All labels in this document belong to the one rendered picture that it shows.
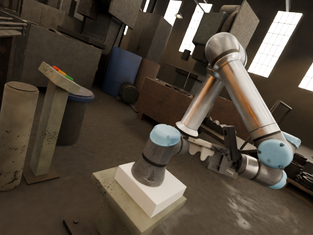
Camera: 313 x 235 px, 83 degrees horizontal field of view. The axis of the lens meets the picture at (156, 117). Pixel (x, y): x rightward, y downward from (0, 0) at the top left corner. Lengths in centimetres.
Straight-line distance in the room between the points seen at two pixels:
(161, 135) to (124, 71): 282
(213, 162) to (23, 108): 79
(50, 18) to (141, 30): 216
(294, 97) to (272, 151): 1116
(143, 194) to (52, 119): 61
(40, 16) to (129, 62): 196
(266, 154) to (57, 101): 91
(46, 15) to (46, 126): 346
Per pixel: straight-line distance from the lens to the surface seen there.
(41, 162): 119
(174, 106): 238
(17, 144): 102
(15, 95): 92
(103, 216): 94
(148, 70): 376
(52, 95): 102
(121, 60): 342
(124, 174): 78
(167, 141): 68
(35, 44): 230
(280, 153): 54
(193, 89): 495
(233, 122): 371
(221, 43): 65
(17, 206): 111
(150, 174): 74
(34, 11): 460
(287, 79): 1184
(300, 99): 1168
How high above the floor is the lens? 80
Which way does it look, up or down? 15 degrees down
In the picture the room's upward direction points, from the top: 22 degrees clockwise
